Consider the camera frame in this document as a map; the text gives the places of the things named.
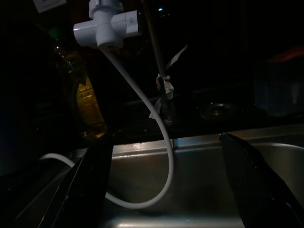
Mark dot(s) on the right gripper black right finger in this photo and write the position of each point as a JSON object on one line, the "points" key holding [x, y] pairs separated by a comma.
{"points": [[259, 190]]}

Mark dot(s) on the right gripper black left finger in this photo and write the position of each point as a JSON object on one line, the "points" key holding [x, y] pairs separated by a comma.
{"points": [[83, 190]]}

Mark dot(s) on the metal faucet pipe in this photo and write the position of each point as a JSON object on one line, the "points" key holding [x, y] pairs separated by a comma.
{"points": [[161, 78]]}

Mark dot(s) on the clear plastic container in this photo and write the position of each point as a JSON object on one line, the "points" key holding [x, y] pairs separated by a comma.
{"points": [[278, 90]]}

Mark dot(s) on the white faucet attachment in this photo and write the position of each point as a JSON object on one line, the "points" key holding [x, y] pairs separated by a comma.
{"points": [[107, 28]]}

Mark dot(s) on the yellow oil bottle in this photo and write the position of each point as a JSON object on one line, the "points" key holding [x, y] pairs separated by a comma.
{"points": [[89, 102]]}

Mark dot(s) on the stainless steel sink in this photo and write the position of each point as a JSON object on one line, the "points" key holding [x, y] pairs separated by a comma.
{"points": [[194, 171]]}

